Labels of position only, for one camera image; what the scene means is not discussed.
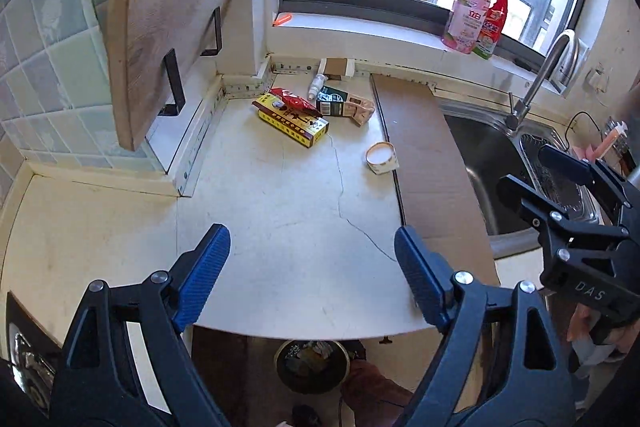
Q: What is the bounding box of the person's left dark shoe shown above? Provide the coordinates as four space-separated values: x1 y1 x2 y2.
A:
291 404 323 427

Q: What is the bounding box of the black metal board rack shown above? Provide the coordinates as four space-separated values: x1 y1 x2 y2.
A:
157 7 223 118

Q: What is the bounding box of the yellow and red box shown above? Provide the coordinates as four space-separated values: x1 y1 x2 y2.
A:
251 94 331 150

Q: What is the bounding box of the red spray bottle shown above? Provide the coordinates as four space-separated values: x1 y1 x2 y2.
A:
472 0 518 60

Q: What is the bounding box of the dark green box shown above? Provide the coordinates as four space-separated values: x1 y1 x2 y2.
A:
315 84 351 118

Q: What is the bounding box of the pink soap bottle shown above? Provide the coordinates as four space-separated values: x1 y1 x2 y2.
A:
441 0 493 55

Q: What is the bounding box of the black power cord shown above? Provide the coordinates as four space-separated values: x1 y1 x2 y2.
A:
566 111 602 148

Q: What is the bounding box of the small brown carton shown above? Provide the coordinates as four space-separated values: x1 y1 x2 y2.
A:
320 57 357 82

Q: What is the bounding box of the beige packet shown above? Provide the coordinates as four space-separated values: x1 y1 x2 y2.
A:
342 94 376 128

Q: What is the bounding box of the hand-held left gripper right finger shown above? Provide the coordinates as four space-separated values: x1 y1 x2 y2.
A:
394 225 577 427

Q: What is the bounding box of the wooden cutting board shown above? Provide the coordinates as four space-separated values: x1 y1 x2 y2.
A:
102 0 263 152

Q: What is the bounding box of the pink dish brush holder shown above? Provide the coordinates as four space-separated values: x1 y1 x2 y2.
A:
575 121 629 164

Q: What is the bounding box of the black gas stove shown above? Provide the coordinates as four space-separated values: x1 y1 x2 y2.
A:
0 292 66 408

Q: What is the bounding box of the brown cardboard sheet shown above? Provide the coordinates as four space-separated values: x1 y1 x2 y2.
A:
371 73 501 288

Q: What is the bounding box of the tape roll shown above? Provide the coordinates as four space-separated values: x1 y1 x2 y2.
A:
365 141 401 176

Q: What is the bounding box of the steel kitchen faucet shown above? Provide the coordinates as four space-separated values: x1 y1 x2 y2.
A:
504 29 581 132

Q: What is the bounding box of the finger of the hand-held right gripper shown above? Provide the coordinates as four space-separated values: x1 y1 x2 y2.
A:
539 144 640 228
497 174 628 253

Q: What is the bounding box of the person's right hand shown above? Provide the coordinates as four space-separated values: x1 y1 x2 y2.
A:
566 301 604 346

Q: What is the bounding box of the white wall panel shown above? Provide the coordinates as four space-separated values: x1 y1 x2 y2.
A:
555 34 591 95

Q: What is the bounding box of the red snack packet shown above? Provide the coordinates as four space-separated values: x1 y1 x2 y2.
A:
269 88 323 118

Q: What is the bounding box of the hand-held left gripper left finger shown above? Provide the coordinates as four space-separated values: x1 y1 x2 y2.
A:
50 223 232 427

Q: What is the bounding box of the round trash bin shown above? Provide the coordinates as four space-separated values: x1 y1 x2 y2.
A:
274 339 351 395

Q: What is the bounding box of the small white bottle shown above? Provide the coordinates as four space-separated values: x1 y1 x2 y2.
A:
307 74 328 102

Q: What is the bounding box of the white wall socket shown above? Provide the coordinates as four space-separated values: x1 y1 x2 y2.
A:
587 67 612 91

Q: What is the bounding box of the stainless steel sink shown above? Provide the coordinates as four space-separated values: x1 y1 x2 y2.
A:
435 99 601 260

